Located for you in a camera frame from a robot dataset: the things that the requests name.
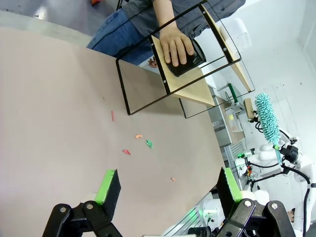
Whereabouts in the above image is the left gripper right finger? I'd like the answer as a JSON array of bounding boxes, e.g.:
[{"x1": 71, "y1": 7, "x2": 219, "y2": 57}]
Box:
[{"x1": 216, "y1": 167, "x2": 297, "y2": 237}]

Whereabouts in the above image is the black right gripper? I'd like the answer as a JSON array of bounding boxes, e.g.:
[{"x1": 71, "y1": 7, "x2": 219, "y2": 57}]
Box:
[{"x1": 281, "y1": 145, "x2": 300, "y2": 164}]

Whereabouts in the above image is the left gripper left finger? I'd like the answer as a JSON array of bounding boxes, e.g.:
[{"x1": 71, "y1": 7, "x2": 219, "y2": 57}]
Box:
[{"x1": 41, "y1": 168, "x2": 124, "y2": 237}]

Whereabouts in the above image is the teal chenille duster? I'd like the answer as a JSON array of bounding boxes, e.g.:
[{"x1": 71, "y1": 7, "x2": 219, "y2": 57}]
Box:
[{"x1": 254, "y1": 92, "x2": 283, "y2": 165}]

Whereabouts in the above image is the black mesh pen holder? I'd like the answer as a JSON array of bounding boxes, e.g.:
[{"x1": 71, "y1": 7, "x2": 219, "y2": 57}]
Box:
[{"x1": 164, "y1": 39, "x2": 207, "y2": 78}]

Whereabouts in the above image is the person's right forearm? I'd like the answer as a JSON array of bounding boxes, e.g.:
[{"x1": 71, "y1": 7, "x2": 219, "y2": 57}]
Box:
[{"x1": 152, "y1": 0, "x2": 180, "y2": 35}]

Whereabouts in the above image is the person's left hand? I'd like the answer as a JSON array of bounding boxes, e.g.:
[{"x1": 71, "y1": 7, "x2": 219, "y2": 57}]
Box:
[{"x1": 147, "y1": 56, "x2": 159, "y2": 69}]

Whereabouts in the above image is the person's right hand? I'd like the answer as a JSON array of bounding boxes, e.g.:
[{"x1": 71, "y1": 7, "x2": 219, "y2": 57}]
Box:
[{"x1": 159, "y1": 26, "x2": 195, "y2": 68}]

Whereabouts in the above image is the grey metal cabinet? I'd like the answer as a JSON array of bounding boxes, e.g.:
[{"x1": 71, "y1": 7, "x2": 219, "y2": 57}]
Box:
[{"x1": 207, "y1": 83, "x2": 247, "y2": 147}]

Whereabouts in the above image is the wooden block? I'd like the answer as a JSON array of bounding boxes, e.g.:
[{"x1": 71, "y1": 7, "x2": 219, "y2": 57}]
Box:
[{"x1": 243, "y1": 98, "x2": 253, "y2": 122}]

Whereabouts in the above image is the person in dark jacket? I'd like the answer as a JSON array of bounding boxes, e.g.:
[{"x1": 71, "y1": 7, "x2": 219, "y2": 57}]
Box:
[{"x1": 86, "y1": 0, "x2": 246, "y2": 66}]

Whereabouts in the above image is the green metal post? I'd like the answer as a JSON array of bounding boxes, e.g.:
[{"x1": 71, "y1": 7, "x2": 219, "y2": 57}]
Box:
[{"x1": 227, "y1": 83, "x2": 238, "y2": 103}]

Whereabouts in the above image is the two-tier wooden shelf black frame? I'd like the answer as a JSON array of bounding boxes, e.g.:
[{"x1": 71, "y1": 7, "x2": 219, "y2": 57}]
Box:
[{"x1": 116, "y1": 0, "x2": 256, "y2": 119}]

